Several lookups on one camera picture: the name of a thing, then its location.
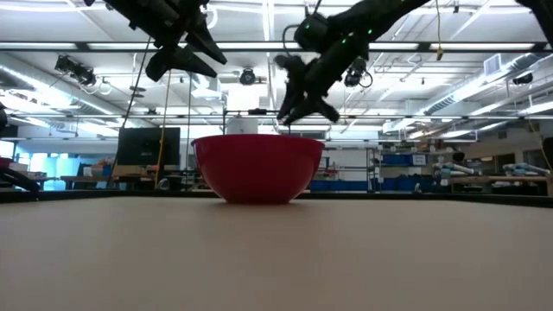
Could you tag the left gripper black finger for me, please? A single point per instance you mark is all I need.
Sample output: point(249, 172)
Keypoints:
point(177, 60)
point(205, 41)

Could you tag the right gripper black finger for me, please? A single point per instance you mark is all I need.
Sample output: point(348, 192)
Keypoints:
point(296, 73)
point(313, 107)

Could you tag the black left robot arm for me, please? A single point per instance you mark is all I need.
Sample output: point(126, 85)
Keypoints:
point(3, 118)

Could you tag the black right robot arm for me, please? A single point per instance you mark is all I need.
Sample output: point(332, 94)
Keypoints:
point(380, 13)

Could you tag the white robot arm on bench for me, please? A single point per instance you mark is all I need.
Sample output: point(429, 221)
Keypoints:
point(525, 168)
point(458, 168)

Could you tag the row of blue floor bins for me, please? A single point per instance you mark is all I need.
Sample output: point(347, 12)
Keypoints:
point(339, 185)

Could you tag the red plastic bowl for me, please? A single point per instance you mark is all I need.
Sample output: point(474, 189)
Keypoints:
point(258, 170)

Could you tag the black computer monitor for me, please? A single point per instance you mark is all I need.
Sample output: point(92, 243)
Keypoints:
point(149, 146)

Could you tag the blue storage bins with label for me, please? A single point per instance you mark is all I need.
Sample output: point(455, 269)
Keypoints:
point(404, 160)

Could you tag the wooden desk with clutter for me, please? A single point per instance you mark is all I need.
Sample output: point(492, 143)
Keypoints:
point(86, 178)

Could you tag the wooden workbench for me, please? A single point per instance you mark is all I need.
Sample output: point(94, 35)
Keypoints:
point(497, 179)

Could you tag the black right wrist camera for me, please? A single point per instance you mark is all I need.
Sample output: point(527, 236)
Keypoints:
point(312, 32)

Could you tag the round black ceiling camera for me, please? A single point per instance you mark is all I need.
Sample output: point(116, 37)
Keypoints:
point(247, 77)

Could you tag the black rig-mounted camera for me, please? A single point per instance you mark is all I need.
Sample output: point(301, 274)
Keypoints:
point(75, 71)

